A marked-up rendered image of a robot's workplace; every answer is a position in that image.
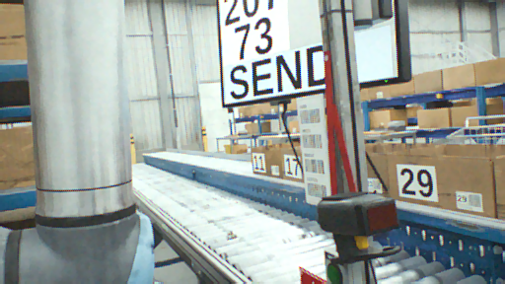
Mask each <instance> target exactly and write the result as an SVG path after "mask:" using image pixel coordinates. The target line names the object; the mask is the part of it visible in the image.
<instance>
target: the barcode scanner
mask: <svg viewBox="0 0 505 284"><path fill-rule="evenodd" d="M317 213H318V218H319V223H320V228H321V229H323V230H324V231H325V232H327V233H332V236H333V239H334V242H335V248H336V251H337V254H338V256H335V257H332V258H331V260H330V262H331V264H332V265H342V264H352V263H355V262H358V261H355V260H354V257H355V256H360V255H365V254H370V253H372V251H371V250H368V246H369V244H368V239H367V237H373V236H376V235H379V234H382V233H387V232H390V231H393V230H395V229H397V228H399V219H398V215H397V208H396V201H395V200H394V199H393V198H391V197H384V196H382V195H380V194H368V192H343V193H339V194H336V195H332V196H324V197H322V200H320V202H319V203H318V205H317Z"/></svg>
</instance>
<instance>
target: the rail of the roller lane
mask: <svg viewBox="0 0 505 284"><path fill-rule="evenodd" d="M133 193H134V195H135V196H136V204H137V200H139V201H140V202H141V206H140V205H139V204H137V205H138V206H139V207H140V208H141V209H142V210H143V211H144V212H145V213H146V214H147V215H148V216H149V217H150V218H152V219H153V220H154V221H156V222H157V224H158V225H159V226H160V227H161V229H163V230H164V232H165V234H166V235H167V236H168V237H169V238H170V239H171V240H172V241H174V243H175V244H176V245H178V247H179V248H180V249H181V250H182V251H183V252H184V253H185V254H186V255H187V256H188V257H189V258H190V259H191V260H192V261H193V262H194V263H195V264H196V265H197V266H198V267H199V268H200V269H201V270H202V271H203V272H204V273H206V275H207V276H208V277H210V279H211V280H212V281H214V283H215V284H253V283H252V282H251V281H250V280H249V279H248V278H247V277H245V276H244V275H243V274H242V273H240V272H238V270H237V269H234V267H233V266H231V265H230V264H229V263H227V262H226V261H225V260H223V259H222V257H219V256H218V254H217V253H214V251H213V250H211V249H210V248H208V247H207V246H205V245H204V244H203V243H202V242H201V241H199V240H198V239H197V238H196V237H194V236H193V235H192V234H191V233H189V232H188V231H187V230H186V229H184V228H183V227H182V226H181V225H179V224H178V223H177V222H176V221H173V219H172V218H171V217H169V216H168V215H167V214H165V212H163V211H161V209H160V208H157V206H156V205H154V204H153V203H152V202H150V201H149V200H148V199H146V198H145V196H142V195H141V193H140V192H137V190H136V189H134V188H133ZM162 222H163V223H164V224H165V225H166V226H167V227H168V231H166V230H165V229H164V228H163V227H162Z"/></svg>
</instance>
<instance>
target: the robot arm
mask: <svg viewBox="0 0 505 284"><path fill-rule="evenodd" d="M24 8H25V19H26V20H25V31H26V42H27V54H28V64H29V66H28V76H29V88H30V99H31V111H32V133H33V144H34V156H35V179H36V201H37V203H36V227H35V228H30V229H24V230H19V231H12V230H9V229H7V228H4V227H0V284H167V283H165V282H162V281H158V280H155V279H154V254H153V249H155V248H156V247H157V245H159V244H160V243H161V241H162V240H163V239H164V238H165V232H164V230H163V229H161V227H160V226H159V225H158V224H157V222H156V221H154V220H153V219H152V218H149V217H148V216H145V215H144V214H143V213H137V204H136V196H135V195H134V193H133V175H132V160H131V143H130V127H129V96H128V80H127V64H126V48H125V38H126V32H125V17H124V1H123V0H24Z"/></svg>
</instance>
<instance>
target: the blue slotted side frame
mask: <svg viewBox="0 0 505 284"><path fill-rule="evenodd" d="M141 156H142V157H144V159H145V165H148V166H150V167H153V168H157V169H160V170H162V171H165V172H169V173H172V174H175V175H177V176H182V177H185V178H187V179H189V180H193V175H192V169H194V170H195V175H196V181H197V182H200V183H202V184H206V183H207V185H209V186H212V187H214V188H218V189H221V190H224V191H225V192H230V193H231V194H232V193H234V195H238V196H241V197H242V198H243V197H245V198H246V199H250V200H254V202H259V204H264V205H265V206H266V205H269V206H270V203H271V206H270V208H273V207H274V208H275V209H281V210H282V212H285V211H286V212H287V213H288V214H291V213H293V214H294V215H295V217H297V216H300V217H302V219H305V218H308V219H309V221H316V216H317V221H316V222H317V223H318V225H319V224H320V223H319V218H318V213H317V205H315V204H309V203H307V198H306V190H305V188H298V187H294V186H290V185H286V184H279V183H275V182H271V181H267V180H259V179H256V178H252V177H245V176H238V175H234V174H230V173H226V172H218V171H215V170H211V169H207V168H201V167H197V166H193V165H189V164H181V163H177V162H174V161H170V160H162V159H159V158H155V157H151V156H144V155H141ZM181 168H182V169H181ZM210 176H212V177H210ZM217 185H218V186H217ZM241 186H242V187H241ZM249 188H250V189H249ZM257 189H258V192H257ZM262 189H263V192H262ZM266 191H267V192H266ZM236 192H237V193H236ZM272 193H273V196H272ZM278 194H279V198H278ZM283 195H284V198H283ZM290 196H291V201H290ZM296 198H297V201H296ZM260 199H261V200H260ZM265 200H266V201H265ZM276 206H277V208H276ZM282 206H283V209H282ZM287 206H288V209H287ZM294 209H295V210H294ZM288 211H289V212H288ZM301 211H302V216H301ZM308 213H309V217H308ZM397 215H398V219H399V228H397V229H396V230H395V231H390V232H387V233H382V234H379V235H376V239H375V236H373V241H376V242H378V243H379V244H380V245H381V246H382V247H385V246H388V238H389V243H390V246H391V247H393V246H399V247H400V248H401V242H403V250H404V251H406V252H407V253H408V254H409V255H410V256H411V257H414V256H417V254H416V247H418V251H419V254H418V255H421V256H422V257H423V258H424V259H425V260H426V263H431V262H434V261H437V262H439V263H442V265H443V267H445V270H449V269H451V268H454V267H455V268H458V269H459V270H461V271H462V272H463V274H464V275H465V278H469V277H471V276H473V275H479V276H480V277H482V278H483V279H484V280H485V281H486V283H487V284H491V283H490V279H491V278H492V273H491V262H490V251H488V246H489V241H493V242H495V243H500V246H501V247H502V249H503V252H501V254H500V264H501V275H502V279H503V281H504V282H505V262H504V251H505V231H499V230H495V229H492V228H488V227H480V226H477V225H474V224H466V223H462V222H458V221H454V220H447V219H443V218H439V217H436V216H428V215H424V214H421V213H417V212H410V211H406V210H402V209H398V208H397ZM407 227H408V229H409V236H408V235H407ZM415 232H416V234H415ZM423 232H425V240H423ZM440 236H442V243H441V244H440ZM432 237H433V239H432ZM459 240H461V241H462V250H460V248H459ZM450 242H451V243H450ZM480 246H482V247H483V256H481V255H480ZM401 250H402V248H401ZM432 251H434V255H435V260H434V259H433V253H432ZM425 253H426V254H425ZM450 257H452V258H453V259H454V267H453V266H452V265H451V260H450ZM442 258H443V259H442ZM471 263H472V265H473V274H472V272H471V271H470V264H471ZM462 265H463V266H462ZM482 271H484V273H483V272H482Z"/></svg>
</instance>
